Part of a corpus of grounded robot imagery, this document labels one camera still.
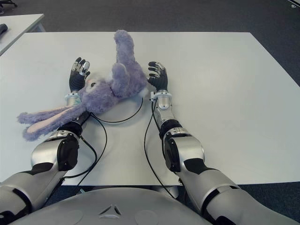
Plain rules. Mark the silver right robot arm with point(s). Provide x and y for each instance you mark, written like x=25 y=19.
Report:
x=187 y=154

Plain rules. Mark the white plate black rim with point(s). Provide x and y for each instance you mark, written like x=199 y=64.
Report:
x=122 y=110

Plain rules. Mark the metal table clamp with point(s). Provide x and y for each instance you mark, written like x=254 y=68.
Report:
x=80 y=191

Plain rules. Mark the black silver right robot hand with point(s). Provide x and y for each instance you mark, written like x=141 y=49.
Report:
x=159 y=78

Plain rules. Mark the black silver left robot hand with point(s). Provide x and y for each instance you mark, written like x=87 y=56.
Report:
x=76 y=80

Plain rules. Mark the purple plush bunny doll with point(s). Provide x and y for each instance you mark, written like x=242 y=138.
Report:
x=112 y=91

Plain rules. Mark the black handheld controller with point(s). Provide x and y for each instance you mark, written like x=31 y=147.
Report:
x=2 y=28

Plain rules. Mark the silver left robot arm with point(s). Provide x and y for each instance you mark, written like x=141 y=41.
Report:
x=44 y=154

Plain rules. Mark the white side table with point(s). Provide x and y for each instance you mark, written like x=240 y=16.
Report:
x=23 y=25

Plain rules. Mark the grey table leg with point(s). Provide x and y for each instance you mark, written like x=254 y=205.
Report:
x=172 y=191

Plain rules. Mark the grey robot torso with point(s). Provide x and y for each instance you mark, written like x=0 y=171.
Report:
x=117 y=206

